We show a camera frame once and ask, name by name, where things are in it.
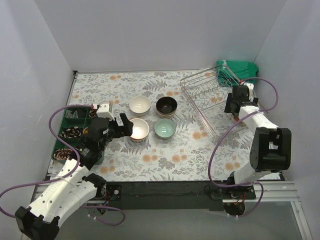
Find orange plastic bowl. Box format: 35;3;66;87
130;118;150;139

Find plain white bowl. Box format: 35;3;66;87
129;95;151;116

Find pale green checked bowl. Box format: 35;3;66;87
154;118;177;139

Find beige gold dotted bowl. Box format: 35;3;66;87
155;96;178;116

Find beige orange flower bowl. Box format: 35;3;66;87
232;114;246;126

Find white blue striped bowl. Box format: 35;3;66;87
129;136;148;143

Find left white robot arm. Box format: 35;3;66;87
15;113;134;240

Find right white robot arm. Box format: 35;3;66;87
221;84;292;199

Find green folded cloth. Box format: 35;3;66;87
216;60;259;87

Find green compartment tray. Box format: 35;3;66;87
51;107;97;164

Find clear plastic bag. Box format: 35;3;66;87
65;110;79;119

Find floral tablecloth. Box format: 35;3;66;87
69;71;253;182

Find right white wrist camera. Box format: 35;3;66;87
240;80;254;98

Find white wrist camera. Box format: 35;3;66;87
240;80;254;98
91;102;115;120

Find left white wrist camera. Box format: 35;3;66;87
91;102;115;120

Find metal wire dish rack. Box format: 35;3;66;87
179;65;270;143

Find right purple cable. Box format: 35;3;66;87
207;77;280;218

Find purple cable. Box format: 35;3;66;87
0;104;126;226
207;77;280;218

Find coiled braided cord middle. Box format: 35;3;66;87
59;126;83;139

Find coiled braided cord bottom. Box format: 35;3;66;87
53;148;75;161

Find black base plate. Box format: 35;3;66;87
106;181;256;211

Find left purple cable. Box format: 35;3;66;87
0;104;126;226

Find aluminium frame rail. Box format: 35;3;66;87
31;180;301;203

